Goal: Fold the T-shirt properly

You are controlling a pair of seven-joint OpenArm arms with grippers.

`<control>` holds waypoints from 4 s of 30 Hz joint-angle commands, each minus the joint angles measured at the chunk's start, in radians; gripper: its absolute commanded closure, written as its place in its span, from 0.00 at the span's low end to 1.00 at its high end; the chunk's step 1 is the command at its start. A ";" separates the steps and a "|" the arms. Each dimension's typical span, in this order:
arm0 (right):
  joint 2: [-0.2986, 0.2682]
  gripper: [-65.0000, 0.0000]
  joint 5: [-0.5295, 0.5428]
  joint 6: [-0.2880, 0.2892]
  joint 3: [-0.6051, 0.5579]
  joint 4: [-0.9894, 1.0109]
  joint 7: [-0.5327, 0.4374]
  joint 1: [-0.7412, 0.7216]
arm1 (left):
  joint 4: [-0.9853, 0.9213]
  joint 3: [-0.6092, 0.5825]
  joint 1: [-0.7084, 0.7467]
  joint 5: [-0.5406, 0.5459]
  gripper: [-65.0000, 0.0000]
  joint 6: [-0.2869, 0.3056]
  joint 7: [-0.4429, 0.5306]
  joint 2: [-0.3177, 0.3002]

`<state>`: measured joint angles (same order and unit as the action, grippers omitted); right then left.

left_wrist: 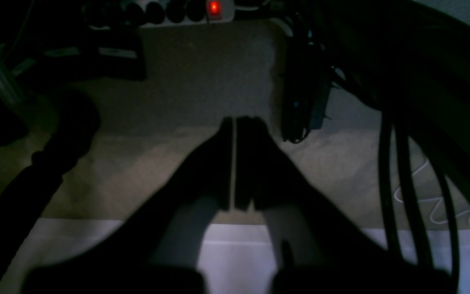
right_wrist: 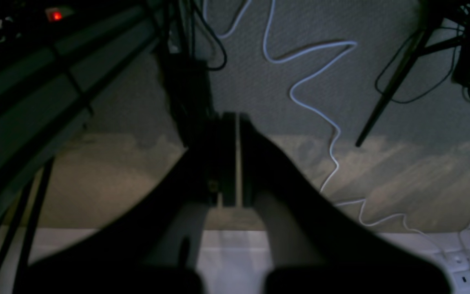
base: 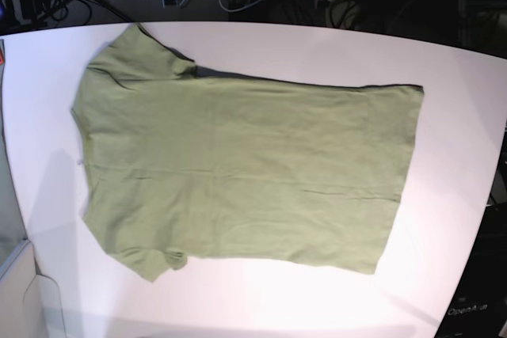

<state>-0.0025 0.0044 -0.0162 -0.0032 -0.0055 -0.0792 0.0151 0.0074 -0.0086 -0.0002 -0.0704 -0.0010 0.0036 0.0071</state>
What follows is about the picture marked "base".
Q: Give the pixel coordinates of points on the green T-shirt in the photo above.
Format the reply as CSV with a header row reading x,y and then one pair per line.
x,y
179,164

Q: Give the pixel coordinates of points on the white side cabinet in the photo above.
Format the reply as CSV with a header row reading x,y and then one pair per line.
x,y
30,302

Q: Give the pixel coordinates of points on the black OpenArm base box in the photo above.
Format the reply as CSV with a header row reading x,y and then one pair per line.
x,y
478,307

